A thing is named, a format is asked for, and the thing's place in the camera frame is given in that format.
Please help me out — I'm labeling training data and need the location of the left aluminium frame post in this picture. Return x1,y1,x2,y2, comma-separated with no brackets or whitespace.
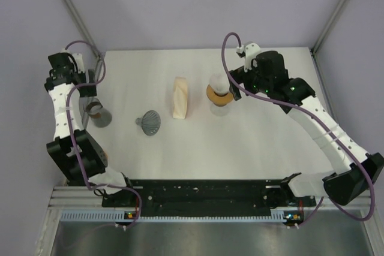
61,0,97,47

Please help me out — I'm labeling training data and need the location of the grey glass carafe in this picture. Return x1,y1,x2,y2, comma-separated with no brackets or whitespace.
85,97,112,128

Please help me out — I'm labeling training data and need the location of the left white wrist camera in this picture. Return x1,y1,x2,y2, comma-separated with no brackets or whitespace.
61,49,85,73

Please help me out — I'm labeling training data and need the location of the ribbed grey glass dripper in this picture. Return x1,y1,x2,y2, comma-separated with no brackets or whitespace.
135,110,161,136

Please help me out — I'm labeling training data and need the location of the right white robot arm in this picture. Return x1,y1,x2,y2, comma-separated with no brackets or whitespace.
230,47,383,206

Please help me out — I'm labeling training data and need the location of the glass carafe with brown band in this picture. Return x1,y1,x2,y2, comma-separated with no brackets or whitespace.
210,103,230,117

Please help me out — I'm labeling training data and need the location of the grey slotted cable duct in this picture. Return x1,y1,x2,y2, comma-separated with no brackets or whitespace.
61,207,301,223

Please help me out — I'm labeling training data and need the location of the white paper coffee filter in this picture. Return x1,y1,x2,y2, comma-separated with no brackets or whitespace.
209,74,230,91

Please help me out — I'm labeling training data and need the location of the wooden dripper ring stand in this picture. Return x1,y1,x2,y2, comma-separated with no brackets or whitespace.
206,85,233,107

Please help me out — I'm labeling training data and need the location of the aluminium front rail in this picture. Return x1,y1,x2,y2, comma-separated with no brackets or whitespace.
48,186,371,210

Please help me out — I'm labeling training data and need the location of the orange coffee filter box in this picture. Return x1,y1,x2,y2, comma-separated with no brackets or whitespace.
172,77,188,119

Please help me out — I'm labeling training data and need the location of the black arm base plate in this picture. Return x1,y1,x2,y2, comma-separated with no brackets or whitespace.
94,179,316,218

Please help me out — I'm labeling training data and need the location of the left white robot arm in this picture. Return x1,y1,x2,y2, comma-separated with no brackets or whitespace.
44,50,136,206

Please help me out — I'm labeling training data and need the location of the aluminium frame post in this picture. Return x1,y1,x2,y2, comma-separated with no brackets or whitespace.
311,0,350,55
61,0,97,47

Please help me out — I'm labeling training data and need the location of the right aluminium frame post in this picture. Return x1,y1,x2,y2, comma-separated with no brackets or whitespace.
311,0,350,55

